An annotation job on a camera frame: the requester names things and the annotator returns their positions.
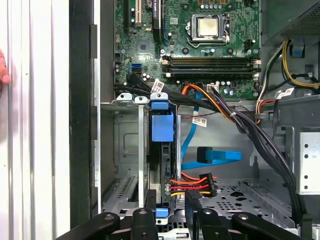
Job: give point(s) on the green motherboard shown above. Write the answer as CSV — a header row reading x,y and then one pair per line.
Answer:
x,y
150,50

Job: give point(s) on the hard disk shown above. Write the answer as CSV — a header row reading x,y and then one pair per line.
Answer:
x,y
162,130

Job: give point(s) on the white expansion slot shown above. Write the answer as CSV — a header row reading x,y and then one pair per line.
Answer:
x,y
138,15

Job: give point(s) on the metal disk bay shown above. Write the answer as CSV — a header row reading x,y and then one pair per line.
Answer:
x,y
141,150

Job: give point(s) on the person left hand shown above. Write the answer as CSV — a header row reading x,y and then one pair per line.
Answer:
x,y
3,72

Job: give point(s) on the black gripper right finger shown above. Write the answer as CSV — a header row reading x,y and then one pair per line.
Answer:
x,y
210,225

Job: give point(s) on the black PC case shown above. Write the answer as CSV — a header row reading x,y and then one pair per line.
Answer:
x,y
80,125

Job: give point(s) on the CPU socket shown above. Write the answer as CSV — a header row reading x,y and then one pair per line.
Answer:
x,y
193,42

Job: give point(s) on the grey power supply unit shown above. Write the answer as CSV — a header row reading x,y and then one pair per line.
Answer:
x,y
287,17

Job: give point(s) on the black graphics card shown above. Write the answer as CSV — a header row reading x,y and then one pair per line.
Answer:
x,y
156,20

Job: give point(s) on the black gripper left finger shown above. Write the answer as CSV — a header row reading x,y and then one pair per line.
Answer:
x,y
142,225

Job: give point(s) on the metal optical drive cage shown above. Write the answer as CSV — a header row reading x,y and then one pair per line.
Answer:
x,y
310,162

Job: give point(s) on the silver CPU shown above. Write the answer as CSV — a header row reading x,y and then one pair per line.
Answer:
x,y
208,27

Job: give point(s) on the RAM slot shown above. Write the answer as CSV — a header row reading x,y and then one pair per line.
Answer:
x,y
210,63
210,75
210,58
210,69

